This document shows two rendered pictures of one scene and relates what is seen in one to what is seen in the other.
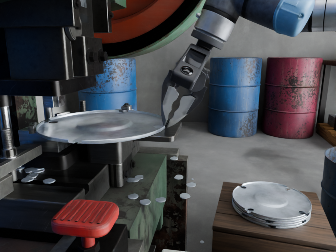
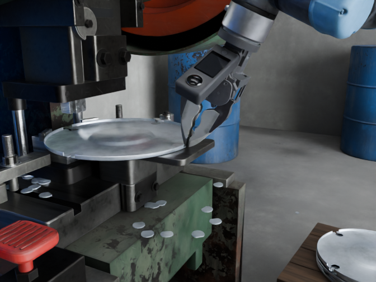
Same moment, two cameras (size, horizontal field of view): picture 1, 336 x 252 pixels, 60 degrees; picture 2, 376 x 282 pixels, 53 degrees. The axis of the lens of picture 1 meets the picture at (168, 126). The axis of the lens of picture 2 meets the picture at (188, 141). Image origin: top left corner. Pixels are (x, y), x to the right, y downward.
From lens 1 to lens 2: 0.20 m
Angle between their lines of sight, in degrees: 17
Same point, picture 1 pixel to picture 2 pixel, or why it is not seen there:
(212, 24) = (237, 20)
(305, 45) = not seen: outside the picture
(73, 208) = (13, 229)
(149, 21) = (208, 8)
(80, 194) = (65, 214)
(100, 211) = (33, 236)
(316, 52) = not seen: outside the picture
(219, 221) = (288, 274)
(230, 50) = not seen: outside the picture
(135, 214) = (127, 246)
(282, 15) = (319, 10)
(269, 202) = (366, 261)
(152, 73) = (269, 65)
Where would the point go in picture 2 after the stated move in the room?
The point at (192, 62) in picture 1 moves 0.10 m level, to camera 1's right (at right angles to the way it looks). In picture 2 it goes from (206, 70) to (273, 71)
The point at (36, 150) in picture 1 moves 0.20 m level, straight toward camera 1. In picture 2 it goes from (42, 160) to (8, 206)
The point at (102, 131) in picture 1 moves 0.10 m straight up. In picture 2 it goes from (109, 145) to (106, 89)
